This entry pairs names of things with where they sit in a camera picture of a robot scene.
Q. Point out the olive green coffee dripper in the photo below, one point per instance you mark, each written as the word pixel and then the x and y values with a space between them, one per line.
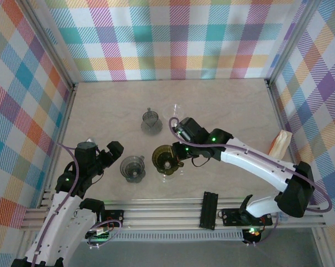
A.
pixel 161 158

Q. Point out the smoke grey coffee dripper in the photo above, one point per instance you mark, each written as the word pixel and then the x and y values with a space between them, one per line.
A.
pixel 131 167

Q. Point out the smoke grey glass carafe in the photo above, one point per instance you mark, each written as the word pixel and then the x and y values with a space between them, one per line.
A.
pixel 152 128

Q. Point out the clear plastic coffee dripper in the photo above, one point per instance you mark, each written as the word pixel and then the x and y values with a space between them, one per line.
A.
pixel 176 109

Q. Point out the stack of paper coffee filters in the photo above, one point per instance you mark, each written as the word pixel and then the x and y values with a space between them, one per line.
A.
pixel 281 142

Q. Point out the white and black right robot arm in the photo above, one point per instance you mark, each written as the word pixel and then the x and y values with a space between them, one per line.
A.
pixel 253 164

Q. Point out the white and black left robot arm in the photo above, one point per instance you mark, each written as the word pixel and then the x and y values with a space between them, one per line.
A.
pixel 59 222

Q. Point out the small clear plastic piece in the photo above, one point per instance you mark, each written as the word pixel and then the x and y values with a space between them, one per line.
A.
pixel 284 217

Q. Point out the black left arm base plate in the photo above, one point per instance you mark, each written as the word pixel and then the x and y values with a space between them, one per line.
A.
pixel 115 215

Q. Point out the black rail bracket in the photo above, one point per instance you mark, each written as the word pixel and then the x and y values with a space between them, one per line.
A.
pixel 209 208

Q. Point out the aluminium table side rail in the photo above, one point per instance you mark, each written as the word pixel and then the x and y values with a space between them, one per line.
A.
pixel 65 116
pixel 278 111

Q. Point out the aluminium front rail beam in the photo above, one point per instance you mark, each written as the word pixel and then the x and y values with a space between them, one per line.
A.
pixel 161 214

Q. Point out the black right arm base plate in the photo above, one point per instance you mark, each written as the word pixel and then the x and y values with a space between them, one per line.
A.
pixel 229 217

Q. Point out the aluminium frame leg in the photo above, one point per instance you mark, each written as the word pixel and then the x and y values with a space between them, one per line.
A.
pixel 22 242
pixel 321 250

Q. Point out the aluminium frame post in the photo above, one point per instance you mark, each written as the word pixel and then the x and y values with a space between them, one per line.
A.
pixel 292 41
pixel 47 41

